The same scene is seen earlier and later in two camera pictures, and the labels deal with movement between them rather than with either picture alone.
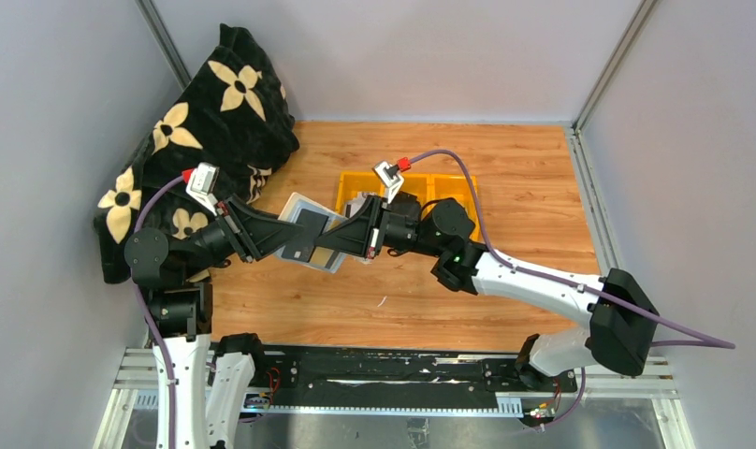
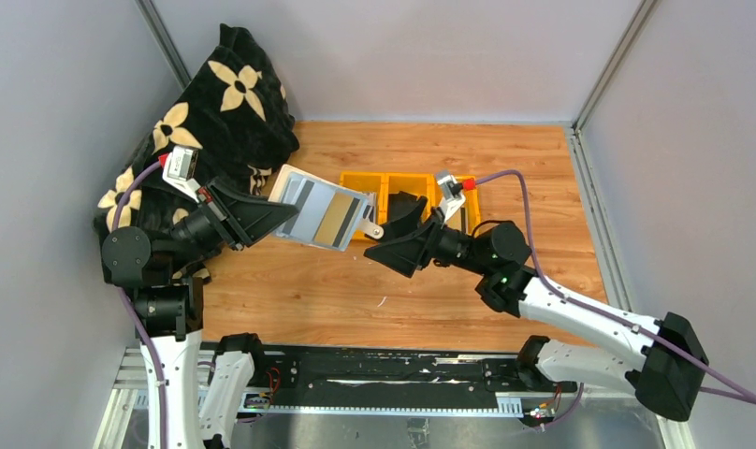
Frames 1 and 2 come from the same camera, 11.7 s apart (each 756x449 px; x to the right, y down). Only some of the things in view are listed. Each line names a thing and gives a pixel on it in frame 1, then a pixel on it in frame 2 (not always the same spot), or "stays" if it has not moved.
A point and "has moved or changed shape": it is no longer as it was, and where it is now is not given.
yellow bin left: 352,182 stays
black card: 312,223 -> 296,195
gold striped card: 321,256 has moved or changed shape
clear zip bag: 315,219 -> 328,210
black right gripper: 375,226 -> 429,234
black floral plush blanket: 233,114 stays
